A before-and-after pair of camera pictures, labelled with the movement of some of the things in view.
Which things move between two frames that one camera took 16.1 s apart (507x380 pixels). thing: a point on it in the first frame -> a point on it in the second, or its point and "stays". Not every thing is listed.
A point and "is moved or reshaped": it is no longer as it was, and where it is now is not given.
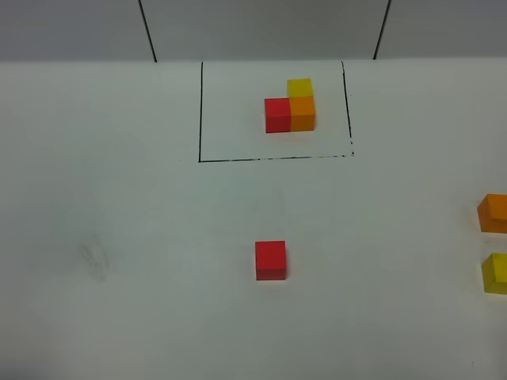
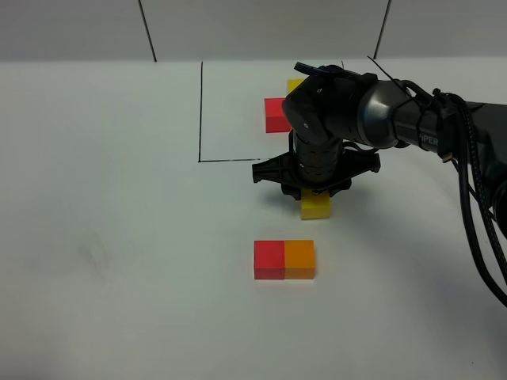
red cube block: (270, 258) stays
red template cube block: (278, 115) stays
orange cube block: (492, 213) is moved or reshaped
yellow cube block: (494, 273) -> (315, 206)
